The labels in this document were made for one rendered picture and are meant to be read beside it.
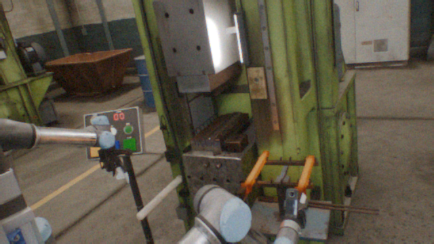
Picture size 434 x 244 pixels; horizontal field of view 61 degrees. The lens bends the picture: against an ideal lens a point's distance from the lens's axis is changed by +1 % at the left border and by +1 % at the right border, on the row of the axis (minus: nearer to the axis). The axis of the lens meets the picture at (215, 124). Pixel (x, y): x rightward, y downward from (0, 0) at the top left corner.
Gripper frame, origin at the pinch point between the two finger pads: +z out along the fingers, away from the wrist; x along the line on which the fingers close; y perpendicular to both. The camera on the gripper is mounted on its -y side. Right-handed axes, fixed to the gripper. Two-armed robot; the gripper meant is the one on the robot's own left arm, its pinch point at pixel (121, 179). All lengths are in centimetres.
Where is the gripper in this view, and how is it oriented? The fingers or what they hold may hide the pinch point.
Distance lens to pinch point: 197.8
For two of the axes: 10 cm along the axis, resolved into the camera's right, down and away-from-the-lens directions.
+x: 7.1, 1.2, -6.9
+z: 1.7, 9.2, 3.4
